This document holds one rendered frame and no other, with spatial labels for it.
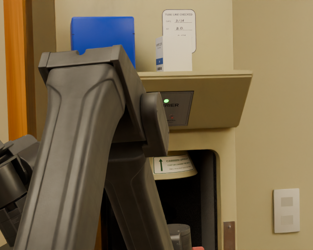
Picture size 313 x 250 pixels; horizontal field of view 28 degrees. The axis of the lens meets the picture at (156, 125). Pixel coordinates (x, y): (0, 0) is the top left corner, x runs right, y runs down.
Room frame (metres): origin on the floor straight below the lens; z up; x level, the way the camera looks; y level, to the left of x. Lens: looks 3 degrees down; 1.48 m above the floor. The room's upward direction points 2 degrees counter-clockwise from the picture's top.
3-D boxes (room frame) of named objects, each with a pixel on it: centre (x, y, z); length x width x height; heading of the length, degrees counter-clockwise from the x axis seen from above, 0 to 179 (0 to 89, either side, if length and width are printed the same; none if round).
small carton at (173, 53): (1.07, -0.03, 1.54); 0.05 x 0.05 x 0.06; 14
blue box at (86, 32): (1.05, 0.09, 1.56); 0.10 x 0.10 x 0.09; 9
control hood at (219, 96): (1.06, 0.00, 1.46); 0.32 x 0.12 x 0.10; 99
